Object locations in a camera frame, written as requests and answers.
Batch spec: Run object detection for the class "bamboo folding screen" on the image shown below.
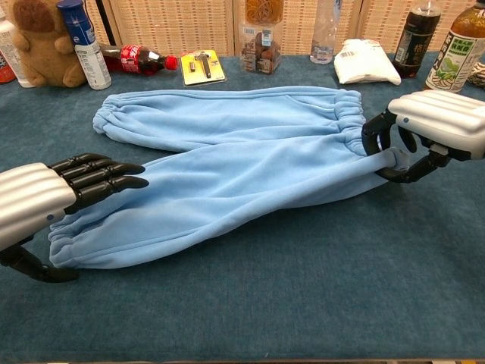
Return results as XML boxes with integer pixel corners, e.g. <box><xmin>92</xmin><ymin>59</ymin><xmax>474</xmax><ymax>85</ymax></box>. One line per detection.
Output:
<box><xmin>81</xmin><ymin>0</ymin><xmax>485</xmax><ymax>58</ymax></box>

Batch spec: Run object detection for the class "white bottle white cap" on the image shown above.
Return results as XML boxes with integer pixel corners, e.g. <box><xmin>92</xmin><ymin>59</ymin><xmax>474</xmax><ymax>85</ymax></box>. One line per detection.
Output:
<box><xmin>0</xmin><ymin>7</ymin><xmax>36</xmax><ymax>89</ymax></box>

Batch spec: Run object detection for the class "white powder bag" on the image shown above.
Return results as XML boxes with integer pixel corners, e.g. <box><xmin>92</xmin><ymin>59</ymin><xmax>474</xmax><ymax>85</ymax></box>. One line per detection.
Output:
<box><xmin>333</xmin><ymin>38</ymin><xmax>402</xmax><ymax>85</ymax></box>

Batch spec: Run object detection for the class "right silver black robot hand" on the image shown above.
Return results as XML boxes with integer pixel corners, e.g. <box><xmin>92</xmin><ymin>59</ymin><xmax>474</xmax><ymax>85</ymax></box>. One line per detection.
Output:
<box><xmin>361</xmin><ymin>89</ymin><xmax>485</xmax><ymax>184</ymax></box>

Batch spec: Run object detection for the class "clear box of brown items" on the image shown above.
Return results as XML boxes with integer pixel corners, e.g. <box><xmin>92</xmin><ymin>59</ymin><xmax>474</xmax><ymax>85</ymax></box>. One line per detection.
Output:
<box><xmin>241</xmin><ymin>21</ymin><xmax>283</xmax><ymax>75</ymax></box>

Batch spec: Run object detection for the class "teal table mat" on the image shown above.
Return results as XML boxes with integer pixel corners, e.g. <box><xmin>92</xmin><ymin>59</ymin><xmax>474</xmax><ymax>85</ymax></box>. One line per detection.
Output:
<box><xmin>0</xmin><ymin>52</ymin><xmax>485</xmax><ymax>361</ymax></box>

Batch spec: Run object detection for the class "brown capybara plush toy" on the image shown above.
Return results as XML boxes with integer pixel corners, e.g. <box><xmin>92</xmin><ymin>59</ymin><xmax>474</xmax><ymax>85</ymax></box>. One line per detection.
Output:
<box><xmin>9</xmin><ymin>0</ymin><xmax>87</xmax><ymax>88</ymax></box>

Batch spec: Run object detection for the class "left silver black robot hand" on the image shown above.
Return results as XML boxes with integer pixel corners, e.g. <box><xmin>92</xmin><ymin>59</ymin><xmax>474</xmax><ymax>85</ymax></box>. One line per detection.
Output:
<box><xmin>0</xmin><ymin>152</ymin><xmax>150</xmax><ymax>284</ymax></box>

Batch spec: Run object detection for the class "Coca-Cola bottle red cap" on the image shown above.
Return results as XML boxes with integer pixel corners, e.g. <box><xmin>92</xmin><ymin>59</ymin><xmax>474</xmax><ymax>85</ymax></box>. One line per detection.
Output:
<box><xmin>99</xmin><ymin>43</ymin><xmax>180</xmax><ymax>76</ymax></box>

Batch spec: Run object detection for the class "amber tea bottle green label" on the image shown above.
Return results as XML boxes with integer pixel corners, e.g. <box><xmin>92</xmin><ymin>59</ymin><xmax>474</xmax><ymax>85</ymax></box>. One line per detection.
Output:
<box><xmin>423</xmin><ymin>0</ymin><xmax>485</xmax><ymax>94</ymax></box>

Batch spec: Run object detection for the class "clear empty water bottle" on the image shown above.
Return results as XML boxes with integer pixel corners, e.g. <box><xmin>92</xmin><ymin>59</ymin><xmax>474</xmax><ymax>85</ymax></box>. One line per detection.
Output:
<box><xmin>309</xmin><ymin>0</ymin><xmax>341</xmax><ymax>64</ymax></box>

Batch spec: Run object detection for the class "clear jar of rubber bands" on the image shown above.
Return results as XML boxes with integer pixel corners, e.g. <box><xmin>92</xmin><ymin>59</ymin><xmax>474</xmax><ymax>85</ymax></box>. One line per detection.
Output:
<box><xmin>245</xmin><ymin>0</ymin><xmax>283</xmax><ymax>24</ymax></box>

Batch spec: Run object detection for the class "yellow razor blister pack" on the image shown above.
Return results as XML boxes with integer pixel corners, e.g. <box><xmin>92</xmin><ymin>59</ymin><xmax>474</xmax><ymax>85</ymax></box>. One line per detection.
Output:
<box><xmin>180</xmin><ymin>49</ymin><xmax>227</xmax><ymax>87</ymax></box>

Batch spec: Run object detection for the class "blue-capped white spray can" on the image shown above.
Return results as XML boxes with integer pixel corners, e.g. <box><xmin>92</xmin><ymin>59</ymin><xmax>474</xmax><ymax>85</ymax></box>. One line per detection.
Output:
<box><xmin>56</xmin><ymin>0</ymin><xmax>113</xmax><ymax>91</ymax></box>

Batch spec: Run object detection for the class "blue cloth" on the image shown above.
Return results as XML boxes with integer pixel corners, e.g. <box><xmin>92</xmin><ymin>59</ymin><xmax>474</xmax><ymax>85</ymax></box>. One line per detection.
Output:
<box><xmin>48</xmin><ymin>86</ymin><xmax>410</xmax><ymax>271</ymax></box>

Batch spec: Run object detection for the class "striped woven rope bundle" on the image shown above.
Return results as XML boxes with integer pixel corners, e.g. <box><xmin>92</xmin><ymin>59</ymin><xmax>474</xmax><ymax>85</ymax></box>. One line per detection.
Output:
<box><xmin>466</xmin><ymin>62</ymin><xmax>485</xmax><ymax>90</ymax></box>

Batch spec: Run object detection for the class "dark drink bottle black label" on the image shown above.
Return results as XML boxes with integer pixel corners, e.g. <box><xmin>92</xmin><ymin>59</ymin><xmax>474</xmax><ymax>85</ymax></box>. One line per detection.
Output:
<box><xmin>392</xmin><ymin>0</ymin><xmax>443</xmax><ymax>80</ymax></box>

